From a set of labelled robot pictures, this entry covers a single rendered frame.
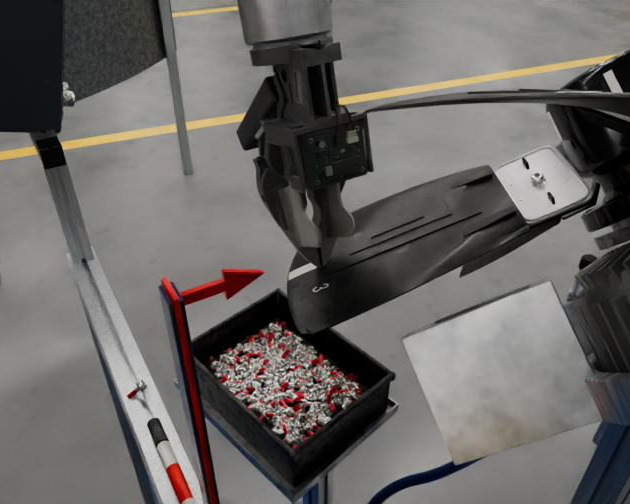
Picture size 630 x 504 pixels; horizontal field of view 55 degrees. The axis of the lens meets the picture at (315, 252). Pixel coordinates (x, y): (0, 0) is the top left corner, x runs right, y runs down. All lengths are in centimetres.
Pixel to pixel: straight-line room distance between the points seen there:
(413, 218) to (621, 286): 19
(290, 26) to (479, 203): 24
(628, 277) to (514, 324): 11
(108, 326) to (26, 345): 132
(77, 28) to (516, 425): 201
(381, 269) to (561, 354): 18
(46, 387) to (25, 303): 43
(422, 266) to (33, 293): 197
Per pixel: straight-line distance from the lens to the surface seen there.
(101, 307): 91
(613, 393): 56
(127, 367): 82
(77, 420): 192
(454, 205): 60
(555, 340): 59
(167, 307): 38
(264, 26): 51
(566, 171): 61
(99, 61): 240
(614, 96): 28
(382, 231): 60
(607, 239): 59
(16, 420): 199
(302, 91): 50
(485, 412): 61
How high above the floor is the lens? 144
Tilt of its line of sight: 38 degrees down
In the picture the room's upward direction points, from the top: straight up
